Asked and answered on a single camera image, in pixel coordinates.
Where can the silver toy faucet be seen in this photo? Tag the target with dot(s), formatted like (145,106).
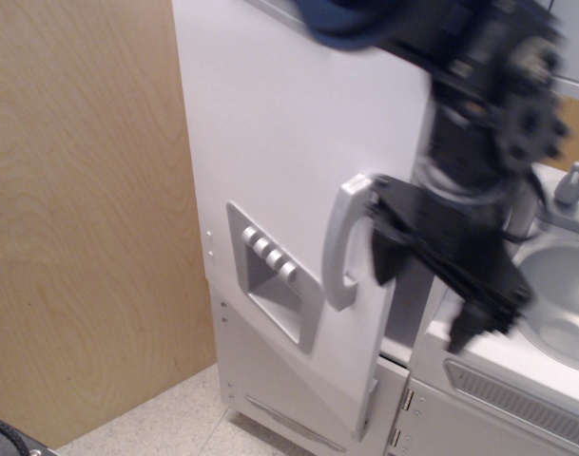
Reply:
(562,198)

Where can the brass cabinet hinge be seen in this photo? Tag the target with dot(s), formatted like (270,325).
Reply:
(395,438)
(407,400)

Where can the silver freezer door handle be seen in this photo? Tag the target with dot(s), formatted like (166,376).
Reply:
(369,402)

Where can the white toy kitchen cabinet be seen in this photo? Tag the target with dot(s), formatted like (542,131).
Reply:
(520,368)

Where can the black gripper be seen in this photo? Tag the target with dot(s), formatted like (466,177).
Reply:
(464,248)

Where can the silver fridge door handle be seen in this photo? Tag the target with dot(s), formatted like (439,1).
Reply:
(348,209)

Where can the white freezer lower door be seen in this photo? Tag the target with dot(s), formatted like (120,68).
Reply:
(258,383)

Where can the plywood board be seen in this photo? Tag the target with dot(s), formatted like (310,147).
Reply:
(103,300)

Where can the grey oven vent panel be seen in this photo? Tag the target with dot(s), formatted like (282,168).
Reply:
(518,403)

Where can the silver sink basin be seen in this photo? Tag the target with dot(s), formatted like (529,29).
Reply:
(551,320)

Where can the white fridge door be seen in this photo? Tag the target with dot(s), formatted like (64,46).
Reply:
(277,123)

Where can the brass cabinet hinge upper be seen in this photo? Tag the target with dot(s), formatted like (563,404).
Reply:
(407,400)

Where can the silver toy telephone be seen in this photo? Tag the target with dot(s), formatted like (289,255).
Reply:
(522,213)

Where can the black equipment corner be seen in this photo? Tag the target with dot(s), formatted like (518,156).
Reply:
(13,442)

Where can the brass cabinet hinge lower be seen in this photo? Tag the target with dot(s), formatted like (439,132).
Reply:
(395,438)

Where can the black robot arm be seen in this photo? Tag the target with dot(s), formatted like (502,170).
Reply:
(491,65)

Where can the silver ice dispenser panel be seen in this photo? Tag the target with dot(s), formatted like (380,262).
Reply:
(274,281)

